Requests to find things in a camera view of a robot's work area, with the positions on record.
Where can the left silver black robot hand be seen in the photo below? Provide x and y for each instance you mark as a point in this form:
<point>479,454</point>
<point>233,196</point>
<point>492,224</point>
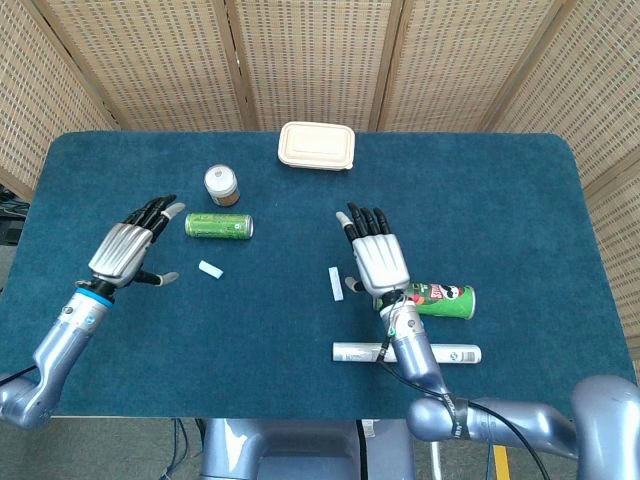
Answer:
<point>120,252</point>

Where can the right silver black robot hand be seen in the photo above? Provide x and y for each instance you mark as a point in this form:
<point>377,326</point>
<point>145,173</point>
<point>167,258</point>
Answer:
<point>380,262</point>

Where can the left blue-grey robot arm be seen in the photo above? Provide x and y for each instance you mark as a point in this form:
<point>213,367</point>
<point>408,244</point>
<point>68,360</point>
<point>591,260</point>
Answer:
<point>60,345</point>

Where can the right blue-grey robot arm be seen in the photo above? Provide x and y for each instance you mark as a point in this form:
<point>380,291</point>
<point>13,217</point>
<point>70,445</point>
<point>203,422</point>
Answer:
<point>415,355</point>

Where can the green Pringles can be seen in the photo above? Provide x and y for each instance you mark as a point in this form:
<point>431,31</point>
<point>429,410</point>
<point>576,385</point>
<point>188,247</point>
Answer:
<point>445,301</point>

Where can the green drink can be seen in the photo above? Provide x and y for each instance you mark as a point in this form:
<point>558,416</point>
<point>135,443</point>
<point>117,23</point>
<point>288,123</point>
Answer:
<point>217,225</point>

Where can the dark background equipment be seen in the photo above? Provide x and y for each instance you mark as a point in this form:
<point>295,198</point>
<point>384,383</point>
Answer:
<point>11,220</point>

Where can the white printed tube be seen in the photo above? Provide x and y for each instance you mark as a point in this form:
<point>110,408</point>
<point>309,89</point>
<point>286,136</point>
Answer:
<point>460,354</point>

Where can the white-lidded spice jar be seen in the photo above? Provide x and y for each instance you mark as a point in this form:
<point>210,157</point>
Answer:
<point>221,185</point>

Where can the cream lidded lunch box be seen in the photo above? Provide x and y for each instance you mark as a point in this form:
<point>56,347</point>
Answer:
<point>316,146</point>

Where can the blue felt table mat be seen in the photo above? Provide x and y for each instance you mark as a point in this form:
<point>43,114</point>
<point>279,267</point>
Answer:
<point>250,340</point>

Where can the blue-grey robot torso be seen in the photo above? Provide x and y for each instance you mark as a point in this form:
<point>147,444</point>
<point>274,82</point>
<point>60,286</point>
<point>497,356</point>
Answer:
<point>300,450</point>

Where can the white table leg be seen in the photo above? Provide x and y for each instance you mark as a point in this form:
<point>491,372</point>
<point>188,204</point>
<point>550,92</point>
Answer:
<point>436,460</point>

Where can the bamboo folding screen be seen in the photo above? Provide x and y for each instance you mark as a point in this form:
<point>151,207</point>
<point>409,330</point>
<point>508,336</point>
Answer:
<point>320,60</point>

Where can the yellow floor tape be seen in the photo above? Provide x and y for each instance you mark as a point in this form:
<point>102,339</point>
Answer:
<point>501,462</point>

